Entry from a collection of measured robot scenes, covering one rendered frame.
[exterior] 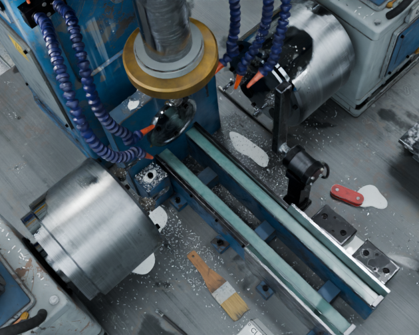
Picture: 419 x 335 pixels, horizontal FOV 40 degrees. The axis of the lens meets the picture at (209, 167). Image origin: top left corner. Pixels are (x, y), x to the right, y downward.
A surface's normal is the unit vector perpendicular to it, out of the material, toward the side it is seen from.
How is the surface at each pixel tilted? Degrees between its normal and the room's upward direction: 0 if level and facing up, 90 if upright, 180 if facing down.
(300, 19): 6
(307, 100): 69
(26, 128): 0
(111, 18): 90
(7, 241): 0
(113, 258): 62
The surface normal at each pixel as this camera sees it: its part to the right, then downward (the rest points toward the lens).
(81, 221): 0.08, -0.29
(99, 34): 0.68, 0.64
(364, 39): -0.73, 0.63
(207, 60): -0.07, -0.45
